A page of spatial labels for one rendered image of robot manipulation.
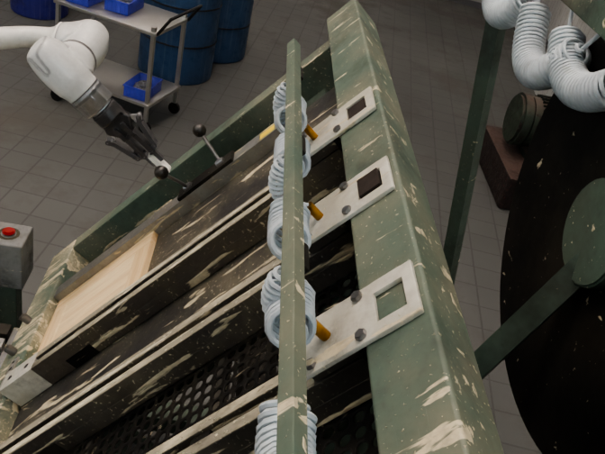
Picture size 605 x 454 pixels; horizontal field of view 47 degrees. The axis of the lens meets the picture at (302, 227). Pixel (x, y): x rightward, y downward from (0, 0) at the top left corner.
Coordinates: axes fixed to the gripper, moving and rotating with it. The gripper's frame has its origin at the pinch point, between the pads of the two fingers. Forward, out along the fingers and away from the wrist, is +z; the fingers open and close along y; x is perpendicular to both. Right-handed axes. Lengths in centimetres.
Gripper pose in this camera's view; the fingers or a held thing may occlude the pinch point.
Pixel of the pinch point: (159, 162)
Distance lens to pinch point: 189.8
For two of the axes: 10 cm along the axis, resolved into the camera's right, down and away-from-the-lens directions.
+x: 0.1, 5.6, -8.3
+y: -7.7, 5.3, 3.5
